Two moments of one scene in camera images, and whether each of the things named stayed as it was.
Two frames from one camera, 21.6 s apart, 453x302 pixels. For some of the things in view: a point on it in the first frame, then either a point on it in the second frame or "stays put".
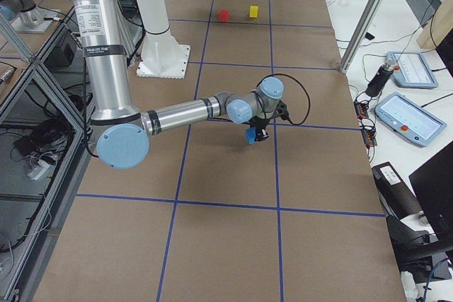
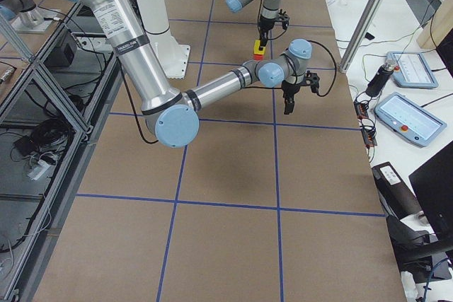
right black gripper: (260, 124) -> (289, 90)
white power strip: (39, 170) stays put
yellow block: (253, 11) -> (256, 48)
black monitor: (433, 185) stays put
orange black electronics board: (367, 128) stays put
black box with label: (396, 197) stays put
